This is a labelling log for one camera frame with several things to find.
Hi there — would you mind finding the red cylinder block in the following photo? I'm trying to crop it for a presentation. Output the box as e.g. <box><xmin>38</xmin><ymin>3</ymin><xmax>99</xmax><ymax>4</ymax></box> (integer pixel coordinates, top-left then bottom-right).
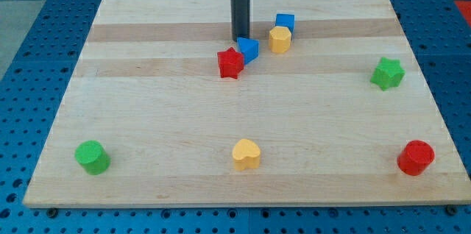
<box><xmin>397</xmin><ymin>140</ymin><xmax>435</xmax><ymax>176</ymax></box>

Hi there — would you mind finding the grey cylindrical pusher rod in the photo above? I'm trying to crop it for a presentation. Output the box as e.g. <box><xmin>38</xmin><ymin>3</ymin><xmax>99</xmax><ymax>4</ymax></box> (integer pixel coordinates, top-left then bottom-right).
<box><xmin>230</xmin><ymin>0</ymin><xmax>250</xmax><ymax>41</ymax></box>

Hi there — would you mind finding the green cylinder block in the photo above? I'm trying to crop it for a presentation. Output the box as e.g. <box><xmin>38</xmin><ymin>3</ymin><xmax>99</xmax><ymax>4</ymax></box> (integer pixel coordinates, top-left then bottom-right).
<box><xmin>74</xmin><ymin>141</ymin><xmax>110</xmax><ymax>175</ymax></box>

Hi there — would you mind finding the yellow hexagon block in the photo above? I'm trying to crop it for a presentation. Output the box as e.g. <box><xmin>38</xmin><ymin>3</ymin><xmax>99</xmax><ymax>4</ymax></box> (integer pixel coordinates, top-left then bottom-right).
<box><xmin>269</xmin><ymin>26</ymin><xmax>291</xmax><ymax>54</ymax></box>

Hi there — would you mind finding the light wooden board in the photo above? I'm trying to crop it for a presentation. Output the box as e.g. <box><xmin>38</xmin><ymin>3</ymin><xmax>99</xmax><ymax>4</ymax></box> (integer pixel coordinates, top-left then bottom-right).
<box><xmin>24</xmin><ymin>0</ymin><xmax>470</xmax><ymax>208</ymax></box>

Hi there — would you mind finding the red star block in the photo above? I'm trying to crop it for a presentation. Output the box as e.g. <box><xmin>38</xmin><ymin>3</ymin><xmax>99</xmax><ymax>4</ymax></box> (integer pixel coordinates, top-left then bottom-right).
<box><xmin>217</xmin><ymin>47</ymin><xmax>244</xmax><ymax>79</ymax></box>

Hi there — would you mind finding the blue triangle block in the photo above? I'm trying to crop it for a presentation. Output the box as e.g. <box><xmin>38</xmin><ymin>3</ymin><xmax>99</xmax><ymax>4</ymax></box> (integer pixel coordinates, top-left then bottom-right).
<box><xmin>237</xmin><ymin>37</ymin><xmax>259</xmax><ymax>65</ymax></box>

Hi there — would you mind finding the green star block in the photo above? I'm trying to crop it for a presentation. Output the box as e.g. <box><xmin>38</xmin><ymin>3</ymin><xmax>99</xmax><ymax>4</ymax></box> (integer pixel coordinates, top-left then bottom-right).
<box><xmin>370</xmin><ymin>57</ymin><xmax>406</xmax><ymax>91</ymax></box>

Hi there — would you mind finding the yellow heart block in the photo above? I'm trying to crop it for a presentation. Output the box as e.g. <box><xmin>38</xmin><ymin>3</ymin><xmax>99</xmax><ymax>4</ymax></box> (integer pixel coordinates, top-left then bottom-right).
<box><xmin>232</xmin><ymin>138</ymin><xmax>261</xmax><ymax>171</ymax></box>

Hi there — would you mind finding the blue cube block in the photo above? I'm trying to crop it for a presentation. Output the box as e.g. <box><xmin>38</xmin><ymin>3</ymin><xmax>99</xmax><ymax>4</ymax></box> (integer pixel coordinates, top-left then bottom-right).
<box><xmin>275</xmin><ymin>13</ymin><xmax>295</xmax><ymax>35</ymax></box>

